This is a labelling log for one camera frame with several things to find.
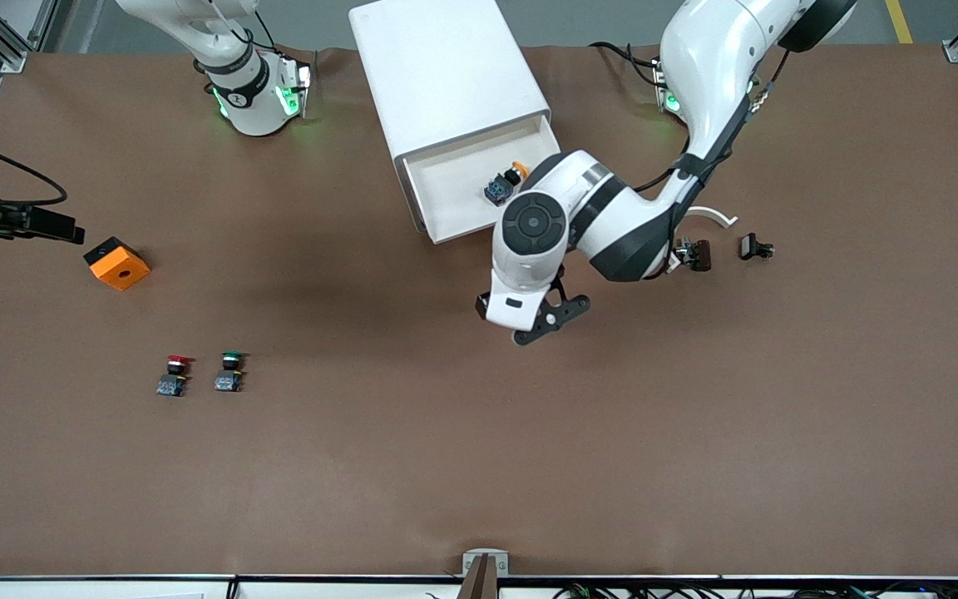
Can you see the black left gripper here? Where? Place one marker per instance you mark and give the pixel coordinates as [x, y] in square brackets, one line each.
[483, 302]

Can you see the yellow push button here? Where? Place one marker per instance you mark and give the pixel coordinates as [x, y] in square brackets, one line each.
[500, 190]

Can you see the white cabinet drawer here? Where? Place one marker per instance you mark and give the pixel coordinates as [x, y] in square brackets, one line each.
[454, 195]

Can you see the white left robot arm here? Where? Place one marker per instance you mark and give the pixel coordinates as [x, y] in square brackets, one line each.
[612, 216]

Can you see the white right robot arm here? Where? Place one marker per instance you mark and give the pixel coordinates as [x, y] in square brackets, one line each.
[250, 121]

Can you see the red push button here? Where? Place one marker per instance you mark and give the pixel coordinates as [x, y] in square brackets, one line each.
[172, 384]

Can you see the black square push button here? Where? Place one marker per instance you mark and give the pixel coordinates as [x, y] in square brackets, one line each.
[749, 246]

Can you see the green push button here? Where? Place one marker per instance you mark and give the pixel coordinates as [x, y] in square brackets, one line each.
[228, 381]

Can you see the orange box with hole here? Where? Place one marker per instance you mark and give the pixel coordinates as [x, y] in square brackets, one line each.
[121, 268]

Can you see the white compartment tray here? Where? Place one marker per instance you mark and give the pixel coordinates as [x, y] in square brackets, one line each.
[446, 75]

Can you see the brown switch with metal contacts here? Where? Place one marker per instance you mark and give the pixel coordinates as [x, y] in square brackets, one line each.
[702, 254]

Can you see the white curved plastic bracket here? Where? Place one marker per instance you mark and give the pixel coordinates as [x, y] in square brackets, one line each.
[720, 215]

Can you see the grey metal mounting bracket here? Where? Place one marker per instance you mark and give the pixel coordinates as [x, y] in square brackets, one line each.
[472, 561]

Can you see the brown tapered post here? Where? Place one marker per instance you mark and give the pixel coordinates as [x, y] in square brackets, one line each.
[481, 582]

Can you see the white table edge rail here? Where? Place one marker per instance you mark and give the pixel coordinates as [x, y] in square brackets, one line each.
[113, 589]

